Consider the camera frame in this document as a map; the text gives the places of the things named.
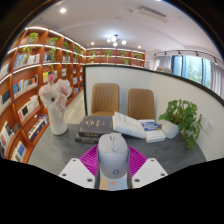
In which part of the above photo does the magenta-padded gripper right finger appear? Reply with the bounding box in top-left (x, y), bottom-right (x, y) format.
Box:
top-left (127, 145), bottom-right (169, 189)

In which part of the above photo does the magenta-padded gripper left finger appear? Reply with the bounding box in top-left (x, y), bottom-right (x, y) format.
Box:
top-left (58, 144), bottom-right (101, 190)

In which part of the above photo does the white computer mouse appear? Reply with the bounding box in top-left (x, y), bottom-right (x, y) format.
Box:
top-left (94, 133), bottom-right (133, 192)

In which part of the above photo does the dark hardcover book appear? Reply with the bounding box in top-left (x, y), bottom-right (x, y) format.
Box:
top-left (74, 131), bottom-right (100, 144)
top-left (77, 115), bottom-right (114, 138)

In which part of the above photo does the blue and white book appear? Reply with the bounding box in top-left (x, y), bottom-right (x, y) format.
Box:
top-left (138, 119), bottom-right (167, 144)

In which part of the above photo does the thick white book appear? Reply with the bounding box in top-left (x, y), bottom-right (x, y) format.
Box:
top-left (112, 111), bottom-right (147, 139)

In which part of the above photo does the white vase with pink flowers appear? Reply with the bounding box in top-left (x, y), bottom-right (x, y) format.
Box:
top-left (38, 73), bottom-right (73, 136)

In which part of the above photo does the green plant in white pot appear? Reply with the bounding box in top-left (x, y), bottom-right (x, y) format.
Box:
top-left (158, 98), bottom-right (203, 149)

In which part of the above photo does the tan upholstered chair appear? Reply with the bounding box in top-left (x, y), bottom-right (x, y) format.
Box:
top-left (90, 82), bottom-right (120, 117)
top-left (127, 88), bottom-right (156, 121)

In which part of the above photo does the orange wooden bookshelf unit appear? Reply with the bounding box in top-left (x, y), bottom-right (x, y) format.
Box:
top-left (0, 26), bottom-right (147, 164)

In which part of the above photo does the window with curtains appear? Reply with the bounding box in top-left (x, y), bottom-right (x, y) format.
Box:
top-left (153, 49), bottom-right (224, 99)

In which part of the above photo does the ceiling light cluster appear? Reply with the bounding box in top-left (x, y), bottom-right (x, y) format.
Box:
top-left (105, 34), bottom-right (128, 48)

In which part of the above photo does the ceiling air vent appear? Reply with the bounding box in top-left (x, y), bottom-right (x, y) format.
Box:
top-left (137, 4), bottom-right (169, 23)

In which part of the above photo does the white wall socket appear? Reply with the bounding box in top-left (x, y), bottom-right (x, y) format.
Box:
top-left (203, 119), bottom-right (215, 137)

